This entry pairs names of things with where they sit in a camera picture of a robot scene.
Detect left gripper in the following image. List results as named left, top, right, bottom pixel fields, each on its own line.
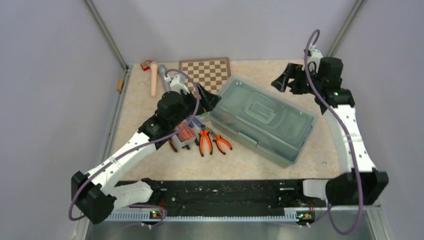
left=170, top=83, right=221, bottom=128

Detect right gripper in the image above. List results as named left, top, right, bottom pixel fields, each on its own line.
left=271, top=63, right=323, bottom=95

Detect blue handle screwdriver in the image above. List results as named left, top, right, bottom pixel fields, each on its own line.
left=186, top=116, right=203, bottom=129

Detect green plastic toolbox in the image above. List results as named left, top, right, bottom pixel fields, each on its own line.
left=209, top=75, right=318, bottom=168

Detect red label screw box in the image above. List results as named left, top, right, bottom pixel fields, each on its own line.
left=171, top=126, right=197, bottom=150

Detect green label screw box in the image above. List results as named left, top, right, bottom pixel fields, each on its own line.
left=195, top=112, right=210, bottom=124

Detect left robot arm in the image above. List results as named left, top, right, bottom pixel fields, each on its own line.
left=68, top=83, right=222, bottom=225

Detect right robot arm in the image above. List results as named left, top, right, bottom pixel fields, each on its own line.
left=271, top=57, right=389, bottom=206

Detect wooden chessboard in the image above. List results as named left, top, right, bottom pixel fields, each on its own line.
left=178, top=57, right=231, bottom=94

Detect orange cutting pliers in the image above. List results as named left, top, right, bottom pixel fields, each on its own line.
left=199, top=124, right=213, bottom=157

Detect orange needle nose pliers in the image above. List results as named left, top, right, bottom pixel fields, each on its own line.
left=209, top=129, right=233, bottom=155

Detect black orange striped pliers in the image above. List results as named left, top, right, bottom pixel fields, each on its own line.
left=168, top=139, right=190, bottom=153

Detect grey microphone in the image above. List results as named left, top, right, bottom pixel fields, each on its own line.
left=157, top=64, right=171, bottom=92

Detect pink microphone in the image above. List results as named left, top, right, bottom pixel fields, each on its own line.
left=150, top=61, right=159, bottom=98

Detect red small packet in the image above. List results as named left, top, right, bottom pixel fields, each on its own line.
left=140, top=60, right=153, bottom=72

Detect left wooden block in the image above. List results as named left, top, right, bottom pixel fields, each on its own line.
left=116, top=78, right=125, bottom=93

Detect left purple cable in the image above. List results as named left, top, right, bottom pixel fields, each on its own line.
left=68, top=68, right=202, bottom=229

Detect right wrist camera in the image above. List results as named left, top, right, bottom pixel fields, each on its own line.
left=304, top=46, right=323, bottom=73

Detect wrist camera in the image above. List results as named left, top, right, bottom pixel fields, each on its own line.
left=166, top=73, right=190, bottom=94
left=304, top=46, right=323, bottom=73

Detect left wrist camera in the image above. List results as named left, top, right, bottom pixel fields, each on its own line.
left=166, top=73, right=190, bottom=94

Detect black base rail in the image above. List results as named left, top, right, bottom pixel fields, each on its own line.
left=125, top=178, right=329, bottom=219

